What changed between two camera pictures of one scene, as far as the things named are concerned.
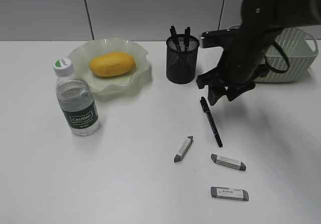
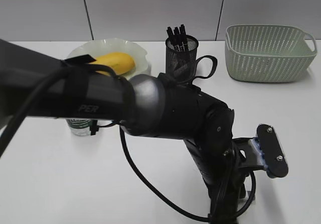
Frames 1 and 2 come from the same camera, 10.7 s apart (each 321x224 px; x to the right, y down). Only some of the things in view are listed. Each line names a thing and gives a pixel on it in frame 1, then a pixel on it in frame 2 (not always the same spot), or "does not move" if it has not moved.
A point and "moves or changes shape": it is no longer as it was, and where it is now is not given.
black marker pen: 207,109 moves or changes shape
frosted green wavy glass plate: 82,54 does not move
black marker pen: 187,37 → 177,46
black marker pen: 175,38 moves or changes shape
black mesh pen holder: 181,54 does not move
